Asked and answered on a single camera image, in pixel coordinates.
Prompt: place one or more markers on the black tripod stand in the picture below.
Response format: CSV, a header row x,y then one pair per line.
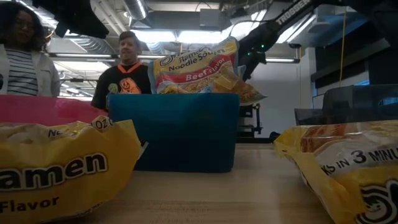
x,y
248,112

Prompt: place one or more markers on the red plastic bin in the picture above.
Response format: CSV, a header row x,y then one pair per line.
x,y
46,110

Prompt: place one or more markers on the yellow Maruchan ramen pack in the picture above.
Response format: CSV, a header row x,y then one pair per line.
x,y
342,174
62,149

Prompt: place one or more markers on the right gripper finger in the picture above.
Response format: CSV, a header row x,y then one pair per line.
x,y
248,70

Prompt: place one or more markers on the blue plastic bin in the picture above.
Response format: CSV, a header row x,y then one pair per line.
x,y
174,133

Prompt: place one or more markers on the grey rectangular ceiling duct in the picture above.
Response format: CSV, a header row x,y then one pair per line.
x,y
174,20

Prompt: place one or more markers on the silver round ceiling duct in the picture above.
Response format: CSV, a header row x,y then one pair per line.
x,y
138,7

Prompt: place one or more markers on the long ceiling strip light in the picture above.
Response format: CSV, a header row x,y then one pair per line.
x,y
280,60

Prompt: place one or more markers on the person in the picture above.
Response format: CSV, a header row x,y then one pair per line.
x,y
124,81
21,71

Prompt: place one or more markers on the black plastic bin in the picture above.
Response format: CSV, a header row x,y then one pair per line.
x,y
357,105

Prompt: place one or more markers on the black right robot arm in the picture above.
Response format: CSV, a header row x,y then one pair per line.
x,y
373,18

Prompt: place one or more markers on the black wall camera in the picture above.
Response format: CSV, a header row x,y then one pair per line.
x,y
293,45

